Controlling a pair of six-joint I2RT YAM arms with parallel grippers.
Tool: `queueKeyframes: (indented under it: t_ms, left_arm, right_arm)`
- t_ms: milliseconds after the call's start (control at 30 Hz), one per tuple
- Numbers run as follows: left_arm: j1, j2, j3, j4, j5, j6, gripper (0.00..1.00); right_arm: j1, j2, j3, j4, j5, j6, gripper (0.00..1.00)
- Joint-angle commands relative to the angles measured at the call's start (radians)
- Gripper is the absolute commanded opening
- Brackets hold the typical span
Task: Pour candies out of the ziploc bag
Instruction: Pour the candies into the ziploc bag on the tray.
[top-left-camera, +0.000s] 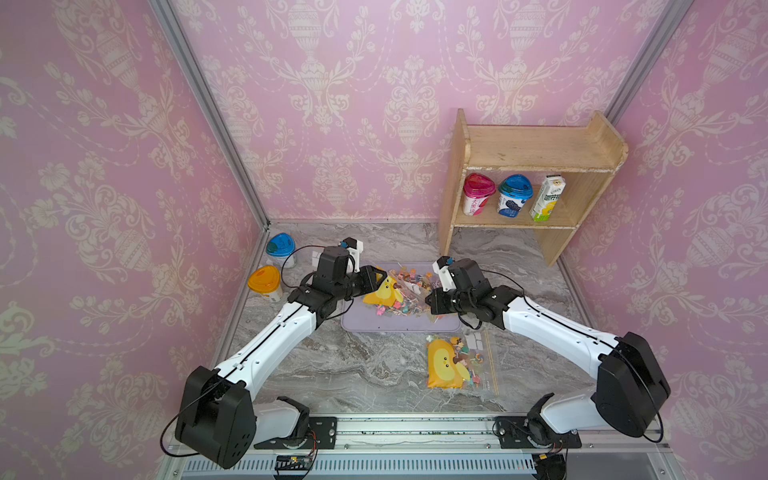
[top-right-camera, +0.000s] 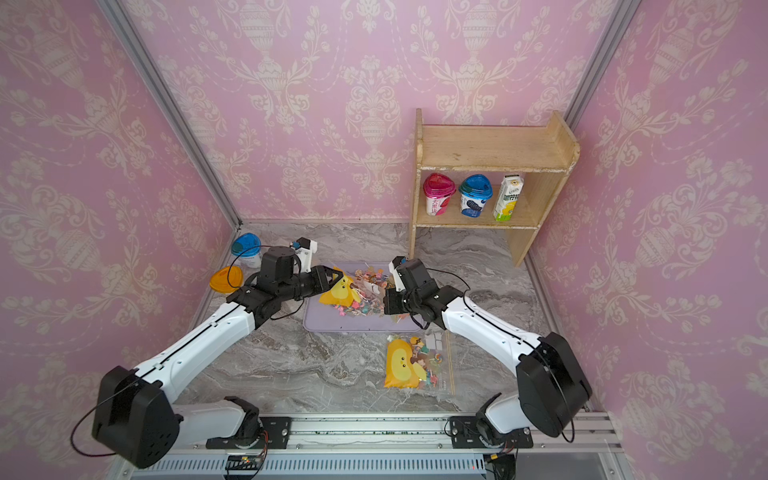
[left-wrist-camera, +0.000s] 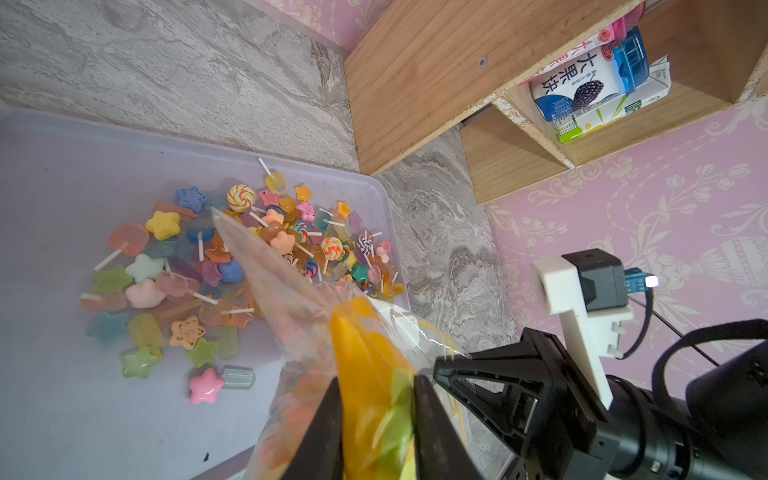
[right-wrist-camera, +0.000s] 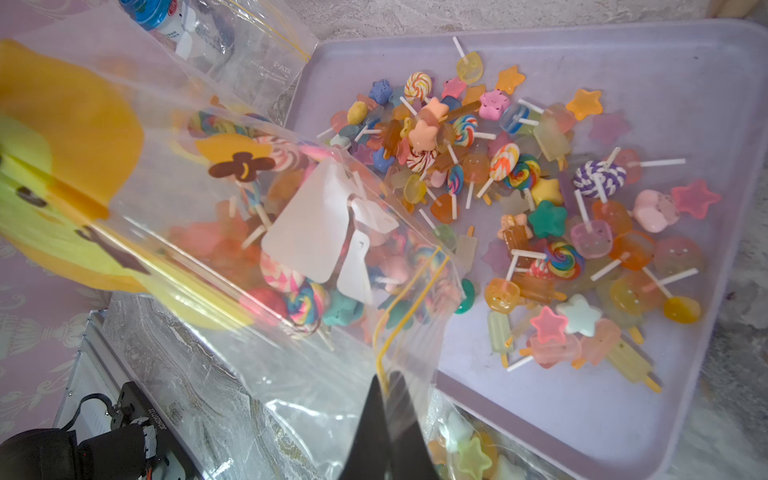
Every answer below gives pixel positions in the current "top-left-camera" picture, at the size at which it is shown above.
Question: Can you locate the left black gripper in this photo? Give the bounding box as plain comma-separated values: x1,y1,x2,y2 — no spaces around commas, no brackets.
333,263,389,301

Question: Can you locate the candy ziploc bag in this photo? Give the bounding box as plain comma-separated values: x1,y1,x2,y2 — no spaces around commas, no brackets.
362,268,445,316
311,247,325,269
426,332,499,394

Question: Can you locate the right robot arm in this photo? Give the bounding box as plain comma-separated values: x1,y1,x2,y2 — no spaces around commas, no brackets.
426,256,671,447

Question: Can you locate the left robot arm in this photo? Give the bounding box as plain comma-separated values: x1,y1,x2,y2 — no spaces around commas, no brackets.
167,237,386,469

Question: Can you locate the pile of colourful candies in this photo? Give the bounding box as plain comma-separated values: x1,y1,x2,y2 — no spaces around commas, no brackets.
374,268,460,319

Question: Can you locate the lilac plastic tray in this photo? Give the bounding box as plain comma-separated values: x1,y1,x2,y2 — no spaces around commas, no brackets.
341,262,460,333

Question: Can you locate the blue lid cup on table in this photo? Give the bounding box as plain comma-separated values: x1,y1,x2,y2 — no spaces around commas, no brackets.
266,233,296,269

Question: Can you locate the orange lid cup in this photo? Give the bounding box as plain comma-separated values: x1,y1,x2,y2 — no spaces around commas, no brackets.
247,265,283,302

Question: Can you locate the pink lid cup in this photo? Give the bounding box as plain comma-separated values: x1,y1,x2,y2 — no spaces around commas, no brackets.
462,173,496,216

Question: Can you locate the blue lid cup on shelf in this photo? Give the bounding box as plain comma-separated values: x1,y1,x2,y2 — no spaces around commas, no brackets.
497,174,533,218

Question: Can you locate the green white carton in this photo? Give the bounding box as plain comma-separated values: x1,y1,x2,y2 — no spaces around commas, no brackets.
530,175,566,222

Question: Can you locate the wooden shelf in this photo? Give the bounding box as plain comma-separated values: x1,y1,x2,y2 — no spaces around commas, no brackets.
437,108,630,268

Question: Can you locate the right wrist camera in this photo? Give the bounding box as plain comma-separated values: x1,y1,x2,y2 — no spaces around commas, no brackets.
432,255,455,292

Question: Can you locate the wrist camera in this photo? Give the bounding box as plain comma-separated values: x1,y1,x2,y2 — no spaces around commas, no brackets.
432,255,455,292
340,237,364,273

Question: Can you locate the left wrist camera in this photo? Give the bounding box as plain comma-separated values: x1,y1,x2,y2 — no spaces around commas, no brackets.
340,237,364,273

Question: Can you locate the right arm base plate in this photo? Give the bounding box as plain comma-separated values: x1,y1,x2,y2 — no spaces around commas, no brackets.
491,416,582,452

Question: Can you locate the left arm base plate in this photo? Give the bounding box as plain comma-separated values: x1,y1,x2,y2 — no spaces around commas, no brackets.
253,415,338,450

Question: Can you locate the aluminium rail frame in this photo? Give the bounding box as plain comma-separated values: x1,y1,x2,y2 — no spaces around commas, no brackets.
157,413,685,479

